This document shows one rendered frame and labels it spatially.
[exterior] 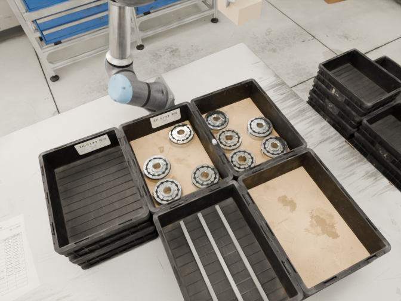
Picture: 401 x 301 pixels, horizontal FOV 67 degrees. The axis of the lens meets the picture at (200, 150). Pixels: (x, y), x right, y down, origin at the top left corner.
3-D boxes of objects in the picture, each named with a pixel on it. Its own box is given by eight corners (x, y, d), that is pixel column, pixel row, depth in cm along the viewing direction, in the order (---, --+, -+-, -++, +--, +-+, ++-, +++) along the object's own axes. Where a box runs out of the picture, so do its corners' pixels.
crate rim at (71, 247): (40, 157, 112) (37, 153, 110) (118, 129, 118) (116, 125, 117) (58, 257, 91) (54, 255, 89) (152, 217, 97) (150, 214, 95)
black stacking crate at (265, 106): (191, 119, 133) (189, 101, 123) (250, 97, 139) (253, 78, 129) (233, 193, 112) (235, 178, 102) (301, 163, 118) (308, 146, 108)
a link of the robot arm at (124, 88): (138, 113, 137) (110, 107, 127) (129, 92, 143) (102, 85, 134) (151, 94, 130) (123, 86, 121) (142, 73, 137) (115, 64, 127)
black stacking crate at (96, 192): (52, 170, 120) (38, 154, 111) (124, 144, 126) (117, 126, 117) (71, 264, 99) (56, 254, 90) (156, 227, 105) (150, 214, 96)
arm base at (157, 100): (145, 105, 151) (127, 101, 144) (157, 77, 145) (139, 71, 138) (159, 120, 141) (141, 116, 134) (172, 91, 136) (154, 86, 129)
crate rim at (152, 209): (118, 129, 118) (117, 125, 117) (188, 104, 125) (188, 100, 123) (152, 217, 97) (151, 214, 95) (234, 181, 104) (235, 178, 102)
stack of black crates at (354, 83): (299, 113, 219) (317, 64, 182) (332, 98, 226) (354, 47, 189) (339, 153, 198) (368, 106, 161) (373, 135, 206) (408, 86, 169)
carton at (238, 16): (217, 9, 140) (217, -7, 134) (238, 0, 143) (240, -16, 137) (237, 25, 132) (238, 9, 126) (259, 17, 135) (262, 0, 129)
